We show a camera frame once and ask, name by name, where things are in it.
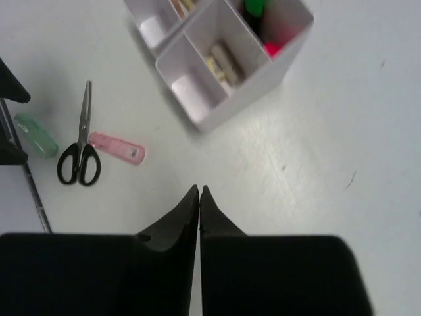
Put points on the orange slim highlighter pen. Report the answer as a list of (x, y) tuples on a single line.
[(178, 7)]

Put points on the green correction tape case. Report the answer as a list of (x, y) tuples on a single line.
[(43, 144)]

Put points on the small tan eraser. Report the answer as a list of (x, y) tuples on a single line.
[(215, 69)]

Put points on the pink correction tape case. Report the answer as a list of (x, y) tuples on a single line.
[(126, 151)]

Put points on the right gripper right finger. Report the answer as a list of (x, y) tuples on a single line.
[(275, 275)]

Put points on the pink black highlighter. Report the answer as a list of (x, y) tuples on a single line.
[(273, 49)]

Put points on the yellow slim highlighter pen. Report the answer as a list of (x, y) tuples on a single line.
[(188, 4)]

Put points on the left white organizer tray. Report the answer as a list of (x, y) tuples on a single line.
[(157, 22)]

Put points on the white eraser stick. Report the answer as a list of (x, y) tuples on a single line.
[(227, 63)]

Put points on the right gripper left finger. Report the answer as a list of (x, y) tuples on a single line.
[(148, 273)]

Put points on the black handled scissors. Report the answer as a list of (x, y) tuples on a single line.
[(81, 151)]

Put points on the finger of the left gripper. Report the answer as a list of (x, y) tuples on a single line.
[(10, 87)]

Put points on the white organizer tray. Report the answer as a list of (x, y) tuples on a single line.
[(157, 22), (207, 102)]

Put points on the right white organizer tray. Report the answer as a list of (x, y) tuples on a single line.
[(207, 102)]

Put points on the green black highlighter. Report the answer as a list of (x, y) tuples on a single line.
[(255, 7)]

